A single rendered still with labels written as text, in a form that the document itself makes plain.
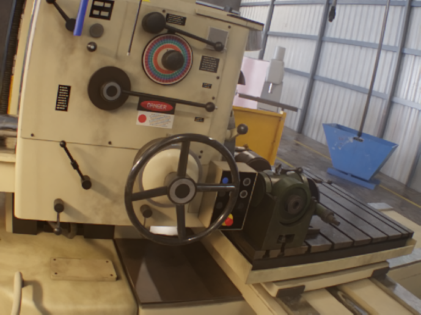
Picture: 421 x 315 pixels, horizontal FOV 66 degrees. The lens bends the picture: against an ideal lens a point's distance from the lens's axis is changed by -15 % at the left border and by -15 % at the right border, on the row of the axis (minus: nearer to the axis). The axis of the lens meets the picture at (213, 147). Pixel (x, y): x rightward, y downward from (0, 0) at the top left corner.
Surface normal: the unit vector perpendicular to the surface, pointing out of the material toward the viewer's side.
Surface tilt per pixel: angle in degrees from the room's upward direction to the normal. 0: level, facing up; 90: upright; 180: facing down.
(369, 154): 90
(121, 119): 90
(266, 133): 90
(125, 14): 90
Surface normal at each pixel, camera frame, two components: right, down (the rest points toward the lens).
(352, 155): -0.59, 0.07
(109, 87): 0.40, 0.30
